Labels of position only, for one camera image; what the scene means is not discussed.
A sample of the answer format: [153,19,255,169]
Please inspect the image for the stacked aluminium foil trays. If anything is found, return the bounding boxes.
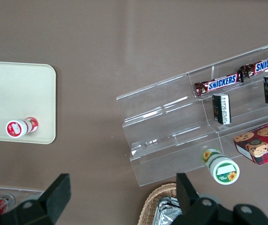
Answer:
[152,196,184,225]

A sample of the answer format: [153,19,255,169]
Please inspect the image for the green sunflower yogurt cup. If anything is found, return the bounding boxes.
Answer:
[202,148,240,185]

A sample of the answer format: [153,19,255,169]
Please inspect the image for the red tartan cookie box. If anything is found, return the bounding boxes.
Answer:
[232,118,268,166]

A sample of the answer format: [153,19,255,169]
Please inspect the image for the red strawberry yogurt cup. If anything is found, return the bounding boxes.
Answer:
[5,116,39,139]

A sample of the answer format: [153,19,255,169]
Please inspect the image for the beige plastic serving tray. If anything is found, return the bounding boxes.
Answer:
[0,60,57,144]

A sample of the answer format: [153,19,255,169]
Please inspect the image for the clear acrylic stepped stand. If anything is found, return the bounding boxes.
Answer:
[115,41,268,188]

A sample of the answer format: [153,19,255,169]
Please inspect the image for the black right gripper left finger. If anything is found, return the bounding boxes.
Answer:
[7,173,72,225]

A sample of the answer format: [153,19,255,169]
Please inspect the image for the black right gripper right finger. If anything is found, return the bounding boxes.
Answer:
[176,172,222,216]

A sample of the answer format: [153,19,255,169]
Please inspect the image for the clear acrylic bottle stand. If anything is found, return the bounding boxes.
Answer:
[0,184,45,213]

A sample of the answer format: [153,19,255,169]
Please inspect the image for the Snickers chocolate bar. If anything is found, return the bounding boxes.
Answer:
[238,51,268,79]
[194,73,245,98]

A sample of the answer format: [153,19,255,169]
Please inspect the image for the oval light wicker basket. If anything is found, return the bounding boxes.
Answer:
[140,183,184,225]

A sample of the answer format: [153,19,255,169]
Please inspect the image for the red cola bottle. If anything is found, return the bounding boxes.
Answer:
[0,194,15,213]

